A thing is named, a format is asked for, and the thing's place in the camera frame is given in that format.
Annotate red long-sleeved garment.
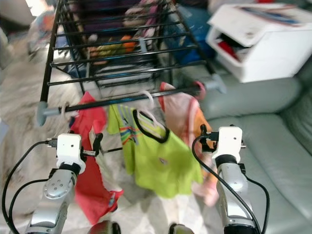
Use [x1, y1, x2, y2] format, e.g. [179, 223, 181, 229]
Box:
[70, 91, 124, 226]

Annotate red plastic hanger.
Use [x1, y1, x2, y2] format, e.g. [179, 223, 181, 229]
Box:
[194, 80, 208, 100]

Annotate white plastic hanger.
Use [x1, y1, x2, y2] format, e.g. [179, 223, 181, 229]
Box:
[133, 89, 169, 135]

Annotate pink and orange garment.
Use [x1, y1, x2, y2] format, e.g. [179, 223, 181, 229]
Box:
[158, 82, 220, 208]

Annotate lime green t-shirt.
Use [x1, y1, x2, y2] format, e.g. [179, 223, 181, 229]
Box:
[106, 103, 210, 199]

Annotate grey-green leather sofa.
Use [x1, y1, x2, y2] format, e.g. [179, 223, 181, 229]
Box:
[195, 58, 312, 234]

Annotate black metal drying rack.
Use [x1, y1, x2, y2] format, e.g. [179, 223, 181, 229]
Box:
[35, 0, 227, 127]

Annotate grey left robot leg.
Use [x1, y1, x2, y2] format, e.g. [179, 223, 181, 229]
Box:
[88, 220, 121, 234]

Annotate grey robot leg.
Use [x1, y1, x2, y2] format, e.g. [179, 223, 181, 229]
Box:
[168, 223, 198, 234]
[88, 220, 121, 234]

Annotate blue bag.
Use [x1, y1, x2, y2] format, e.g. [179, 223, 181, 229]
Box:
[163, 5, 213, 66]

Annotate grey right robot leg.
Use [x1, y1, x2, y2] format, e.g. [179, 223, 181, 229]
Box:
[168, 223, 198, 234]

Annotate orange and yellow toys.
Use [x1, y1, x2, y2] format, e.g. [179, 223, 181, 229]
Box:
[88, 35, 135, 58]

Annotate white plastic storage box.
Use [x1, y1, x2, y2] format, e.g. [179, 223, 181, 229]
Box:
[205, 2, 312, 83]

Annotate purple armchair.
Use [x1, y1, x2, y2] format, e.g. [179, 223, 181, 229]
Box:
[63, 0, 147, 35]

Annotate colourful children's seat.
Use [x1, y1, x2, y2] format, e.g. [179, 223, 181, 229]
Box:
[29, 10, 57, 49]

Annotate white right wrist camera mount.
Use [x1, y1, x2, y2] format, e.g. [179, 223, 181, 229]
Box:
[217, 126, 244, 164]

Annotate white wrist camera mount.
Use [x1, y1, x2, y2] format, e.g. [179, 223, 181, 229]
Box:
[217, 126, 244, 164]
[56, 133, 82, 171]

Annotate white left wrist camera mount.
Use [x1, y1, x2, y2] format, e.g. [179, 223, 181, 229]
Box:
[56, 133, 82, 171]

